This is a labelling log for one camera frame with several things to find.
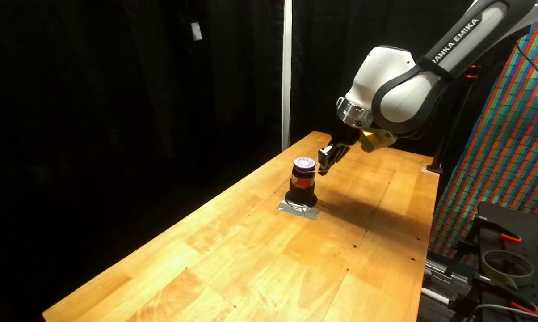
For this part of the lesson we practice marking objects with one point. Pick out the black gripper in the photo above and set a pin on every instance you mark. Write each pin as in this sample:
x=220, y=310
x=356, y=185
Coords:
x=336, y=147

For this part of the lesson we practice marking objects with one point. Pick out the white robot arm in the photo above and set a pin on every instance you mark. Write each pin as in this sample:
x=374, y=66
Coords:
x=393, y=93

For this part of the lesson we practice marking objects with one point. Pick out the brown cup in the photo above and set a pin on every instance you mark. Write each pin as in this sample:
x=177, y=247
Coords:
x=302, y=183

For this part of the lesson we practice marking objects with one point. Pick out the silver tape patch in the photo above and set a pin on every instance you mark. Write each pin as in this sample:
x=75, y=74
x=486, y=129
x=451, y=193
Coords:
x=299, y=210

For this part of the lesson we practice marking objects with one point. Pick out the white vertical pole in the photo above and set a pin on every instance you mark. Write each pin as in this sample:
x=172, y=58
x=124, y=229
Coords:
x=286, y=74

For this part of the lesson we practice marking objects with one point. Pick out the colourful striped panel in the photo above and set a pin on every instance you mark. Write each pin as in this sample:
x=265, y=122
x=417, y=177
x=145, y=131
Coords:
x=499, y=161

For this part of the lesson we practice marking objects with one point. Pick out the small white tag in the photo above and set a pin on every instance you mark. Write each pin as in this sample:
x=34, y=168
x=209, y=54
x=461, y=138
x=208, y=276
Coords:
x=197, y=31

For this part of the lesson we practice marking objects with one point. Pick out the black perforated side table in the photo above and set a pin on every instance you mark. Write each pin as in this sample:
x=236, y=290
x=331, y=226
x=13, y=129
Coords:
x=506, y=229

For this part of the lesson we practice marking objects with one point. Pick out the roll of tape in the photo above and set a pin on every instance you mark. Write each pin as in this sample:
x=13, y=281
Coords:
x=508, y=267

